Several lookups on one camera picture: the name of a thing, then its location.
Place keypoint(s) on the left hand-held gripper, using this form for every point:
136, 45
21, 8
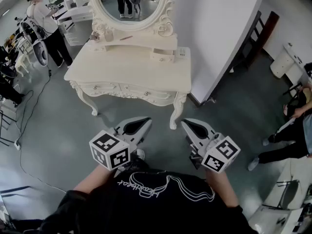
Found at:
107, 147

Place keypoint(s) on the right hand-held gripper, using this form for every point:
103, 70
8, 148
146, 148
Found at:
220, 155

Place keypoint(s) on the cream ornate vanity table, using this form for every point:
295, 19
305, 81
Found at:
131, 72

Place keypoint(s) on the small vanity drawer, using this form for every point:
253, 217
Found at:
163, 55

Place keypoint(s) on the person's left forearm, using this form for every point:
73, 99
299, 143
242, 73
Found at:
96, 179

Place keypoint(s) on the person's right forearm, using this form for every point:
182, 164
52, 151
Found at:
221, 189

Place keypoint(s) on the ornate white drawer front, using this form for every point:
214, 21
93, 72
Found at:
146, 92
97, 86

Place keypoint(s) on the person's white shoe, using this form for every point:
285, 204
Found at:
140, 154

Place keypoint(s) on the person's black printed shirt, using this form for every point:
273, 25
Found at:
146, 208

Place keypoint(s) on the red pen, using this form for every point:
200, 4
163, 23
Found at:
126, 37

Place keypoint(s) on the clear glass bottle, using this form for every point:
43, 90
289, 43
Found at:
108, 35

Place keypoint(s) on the pink artificial flower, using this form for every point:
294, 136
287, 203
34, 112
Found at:
95, 36

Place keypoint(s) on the dark wooden chair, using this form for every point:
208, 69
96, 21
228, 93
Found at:
256, 40

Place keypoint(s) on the curved white cabinet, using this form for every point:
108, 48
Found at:
282, 62

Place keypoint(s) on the black metal chair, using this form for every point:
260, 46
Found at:
288, 194

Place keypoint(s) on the oval white framed mirror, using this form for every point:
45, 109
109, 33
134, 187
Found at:
131, 6

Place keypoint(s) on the round black fan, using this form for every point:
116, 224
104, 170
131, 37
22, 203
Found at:
40, 55

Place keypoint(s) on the white floor socket strip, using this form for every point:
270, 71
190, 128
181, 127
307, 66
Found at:
17, 144

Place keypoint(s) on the white shelf unit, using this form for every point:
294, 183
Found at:
75, 11

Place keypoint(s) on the small white ornate chair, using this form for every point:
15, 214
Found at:
23, 63

